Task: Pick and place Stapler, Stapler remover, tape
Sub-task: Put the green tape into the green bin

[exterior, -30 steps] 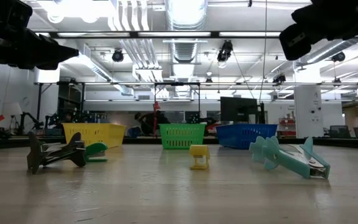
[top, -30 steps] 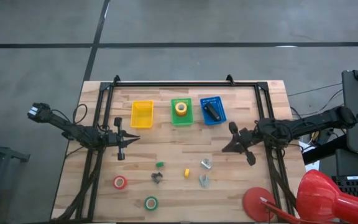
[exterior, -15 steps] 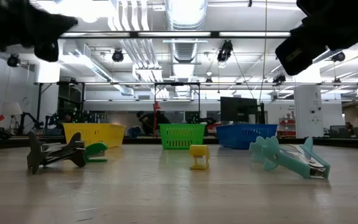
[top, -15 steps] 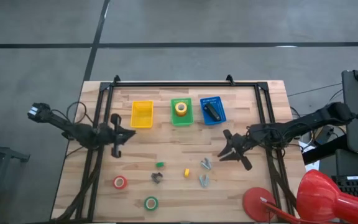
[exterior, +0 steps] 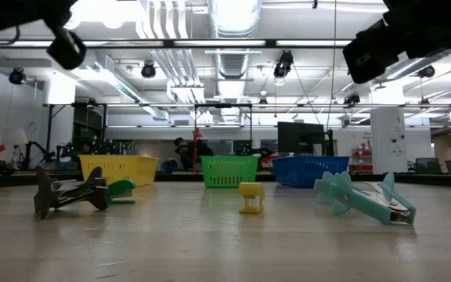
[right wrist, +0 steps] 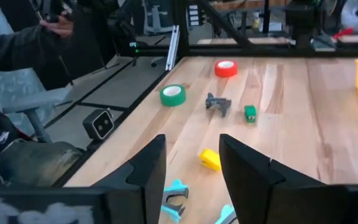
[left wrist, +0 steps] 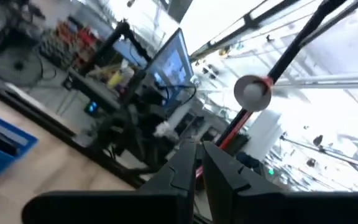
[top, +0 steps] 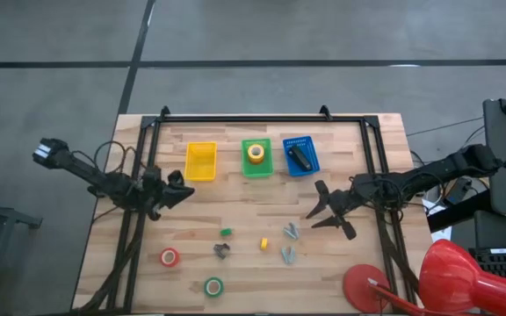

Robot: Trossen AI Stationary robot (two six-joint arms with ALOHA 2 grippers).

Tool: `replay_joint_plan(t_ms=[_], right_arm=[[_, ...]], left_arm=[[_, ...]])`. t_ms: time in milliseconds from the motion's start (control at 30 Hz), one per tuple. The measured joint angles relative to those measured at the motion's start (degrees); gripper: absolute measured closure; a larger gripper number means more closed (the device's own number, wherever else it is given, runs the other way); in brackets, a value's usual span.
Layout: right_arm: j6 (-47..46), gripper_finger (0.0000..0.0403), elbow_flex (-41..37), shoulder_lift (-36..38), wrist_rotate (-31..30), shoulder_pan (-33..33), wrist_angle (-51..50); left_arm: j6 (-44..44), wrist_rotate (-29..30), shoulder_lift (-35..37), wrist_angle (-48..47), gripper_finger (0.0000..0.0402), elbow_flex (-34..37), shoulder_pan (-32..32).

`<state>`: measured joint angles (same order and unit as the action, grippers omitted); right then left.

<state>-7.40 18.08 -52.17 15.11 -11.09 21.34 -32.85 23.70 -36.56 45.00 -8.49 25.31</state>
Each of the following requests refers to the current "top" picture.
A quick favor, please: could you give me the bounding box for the black table frame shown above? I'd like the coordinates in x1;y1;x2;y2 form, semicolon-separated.
72;104;419;315

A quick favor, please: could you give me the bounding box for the black stapler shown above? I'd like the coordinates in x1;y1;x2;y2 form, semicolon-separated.
288;145;314;172

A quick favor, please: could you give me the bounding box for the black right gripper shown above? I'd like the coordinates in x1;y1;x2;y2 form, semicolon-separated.
305;179;362;241

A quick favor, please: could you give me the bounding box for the red desk lamp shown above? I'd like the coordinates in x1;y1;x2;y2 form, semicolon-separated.
343;239;506;316

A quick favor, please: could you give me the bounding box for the yellow tape roll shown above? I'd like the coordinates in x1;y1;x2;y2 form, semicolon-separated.
247;143;266;165

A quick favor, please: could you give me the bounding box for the green tape roll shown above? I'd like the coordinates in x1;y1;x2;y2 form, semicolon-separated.
203;276;225;298

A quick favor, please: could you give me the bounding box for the yellow plastic basket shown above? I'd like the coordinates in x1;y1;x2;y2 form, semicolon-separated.
184;140;218;183

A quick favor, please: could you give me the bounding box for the red tape roll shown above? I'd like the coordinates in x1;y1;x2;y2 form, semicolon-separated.
159;247;181;269

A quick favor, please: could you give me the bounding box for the green plastic basket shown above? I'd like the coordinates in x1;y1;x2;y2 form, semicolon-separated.
241;138;275;179

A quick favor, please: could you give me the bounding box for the blue plastic basket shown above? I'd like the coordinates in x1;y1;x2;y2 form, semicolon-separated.
282;135;322;177

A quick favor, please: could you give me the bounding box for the black staple remover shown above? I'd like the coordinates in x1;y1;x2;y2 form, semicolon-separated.
213;242;231;260

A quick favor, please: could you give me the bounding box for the black side desk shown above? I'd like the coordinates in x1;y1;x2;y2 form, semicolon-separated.
426;187;506;316

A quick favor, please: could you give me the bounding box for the dark metal stand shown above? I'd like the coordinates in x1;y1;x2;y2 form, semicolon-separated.
0;175;44;316

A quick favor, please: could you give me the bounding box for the black power adapter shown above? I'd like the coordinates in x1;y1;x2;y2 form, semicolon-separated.
444;176;473;206

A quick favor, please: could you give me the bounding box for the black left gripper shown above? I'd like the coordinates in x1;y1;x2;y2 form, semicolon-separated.
141;166;196;222

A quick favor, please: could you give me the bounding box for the black floor cable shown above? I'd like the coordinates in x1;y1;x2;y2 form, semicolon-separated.
405;116;486;138

